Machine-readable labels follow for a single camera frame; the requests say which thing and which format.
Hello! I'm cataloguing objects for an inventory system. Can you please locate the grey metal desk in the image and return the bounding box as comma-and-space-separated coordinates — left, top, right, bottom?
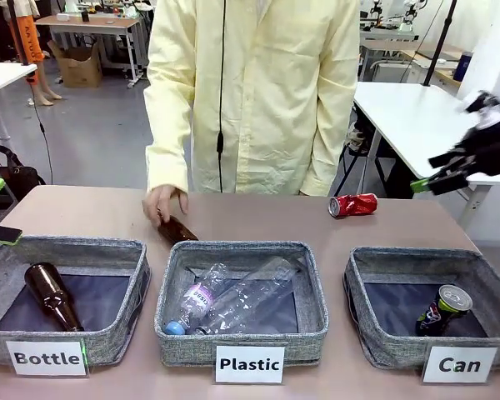
360, 27, 420, 83

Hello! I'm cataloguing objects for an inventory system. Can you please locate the small white table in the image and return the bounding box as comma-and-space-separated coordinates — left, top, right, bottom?
0, 62, 38, 145

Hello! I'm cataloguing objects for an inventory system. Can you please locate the white Can label card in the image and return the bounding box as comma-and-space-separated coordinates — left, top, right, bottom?
421, 344, 499, 384

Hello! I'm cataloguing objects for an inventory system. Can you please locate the brown cardboard box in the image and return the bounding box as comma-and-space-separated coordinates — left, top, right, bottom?
47, 39, 103, 88

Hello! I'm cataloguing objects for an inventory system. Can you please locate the person right forearm yellow sleeve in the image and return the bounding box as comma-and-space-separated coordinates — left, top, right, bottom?
143, 78, 196, 195

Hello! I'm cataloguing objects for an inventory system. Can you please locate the white Plastic label card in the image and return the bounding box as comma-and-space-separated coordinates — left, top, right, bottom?
214, 344, 285, 384

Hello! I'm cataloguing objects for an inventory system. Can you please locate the light wooden table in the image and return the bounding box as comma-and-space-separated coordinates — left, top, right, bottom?
399, 41, 463, 87

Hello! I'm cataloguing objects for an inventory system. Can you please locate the large clear plastic bottle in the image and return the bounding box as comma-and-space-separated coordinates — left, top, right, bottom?
191, 256, 308, 334

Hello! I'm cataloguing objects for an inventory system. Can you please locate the grey fabric basket plastic label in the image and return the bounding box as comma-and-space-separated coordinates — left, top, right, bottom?
153, 240, 330, 368

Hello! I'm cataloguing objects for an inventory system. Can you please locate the large white table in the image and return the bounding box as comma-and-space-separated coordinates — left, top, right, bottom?
352, 81, 500, 230

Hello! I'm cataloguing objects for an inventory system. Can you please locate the clear plastic bottle blue cap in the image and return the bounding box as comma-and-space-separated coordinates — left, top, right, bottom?
162, 262, 234, 337

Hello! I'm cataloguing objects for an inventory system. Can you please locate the white Bottle label card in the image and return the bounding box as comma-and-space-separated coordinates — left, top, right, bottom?
5, 340, 88, 378

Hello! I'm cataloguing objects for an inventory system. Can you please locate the black microphone cord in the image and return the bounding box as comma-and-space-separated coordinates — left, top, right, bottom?
216, 0, 228, 193

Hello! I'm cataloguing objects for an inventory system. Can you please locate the black bag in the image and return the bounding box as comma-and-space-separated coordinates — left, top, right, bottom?
0, 144, 47, 209

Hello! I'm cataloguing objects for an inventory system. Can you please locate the person torso yellow coat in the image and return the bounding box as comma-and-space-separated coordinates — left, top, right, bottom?
143, 0, 362, 197

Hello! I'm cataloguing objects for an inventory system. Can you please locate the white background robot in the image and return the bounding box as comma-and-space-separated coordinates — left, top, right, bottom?
397, 0, 428, 33

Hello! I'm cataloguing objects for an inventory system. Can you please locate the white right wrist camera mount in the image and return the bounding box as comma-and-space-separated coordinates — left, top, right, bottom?
457, 89, 500, 126

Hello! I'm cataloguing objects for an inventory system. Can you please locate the grey fabric basket bottle label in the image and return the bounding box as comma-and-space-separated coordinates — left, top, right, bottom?
0, 236, 151, 368

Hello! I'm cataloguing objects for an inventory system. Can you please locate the black tripod pole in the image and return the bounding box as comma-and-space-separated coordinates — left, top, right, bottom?
423, 0, 459, 88

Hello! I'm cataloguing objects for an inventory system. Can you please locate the grey fabric basket can label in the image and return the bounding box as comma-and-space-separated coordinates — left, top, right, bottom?
343, 245, 500, 370

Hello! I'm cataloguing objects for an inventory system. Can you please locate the black energy drink can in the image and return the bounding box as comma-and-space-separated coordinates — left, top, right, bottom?
414, 284, 474, 338

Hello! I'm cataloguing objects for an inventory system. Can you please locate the person right hand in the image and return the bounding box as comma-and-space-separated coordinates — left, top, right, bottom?
142, 184, 190, 229

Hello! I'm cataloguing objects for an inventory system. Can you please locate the wood top metal desk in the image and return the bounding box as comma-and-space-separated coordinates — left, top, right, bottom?
35, 15, 149, 89

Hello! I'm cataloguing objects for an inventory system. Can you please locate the person left forearm yellow sleeve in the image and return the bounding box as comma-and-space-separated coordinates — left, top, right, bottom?
298, 81, 362, 197

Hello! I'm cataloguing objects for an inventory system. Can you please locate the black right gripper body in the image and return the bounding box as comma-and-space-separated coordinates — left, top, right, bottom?
453, 119, 500, 177

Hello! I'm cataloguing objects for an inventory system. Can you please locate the thin black floor cable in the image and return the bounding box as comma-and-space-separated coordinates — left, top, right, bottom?
27, 77, 55, 187

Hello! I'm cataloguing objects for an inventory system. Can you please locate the brown glass bottle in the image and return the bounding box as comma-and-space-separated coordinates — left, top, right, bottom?
156, 214, 200, 245
23, 262, 86, 333

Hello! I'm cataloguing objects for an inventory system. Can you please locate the crushed red soda can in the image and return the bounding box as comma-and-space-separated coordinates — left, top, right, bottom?
327, 192, 378, 219

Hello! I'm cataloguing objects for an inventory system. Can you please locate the mannequin with orange garment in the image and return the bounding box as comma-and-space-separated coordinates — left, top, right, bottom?
7, 0, 63, 103

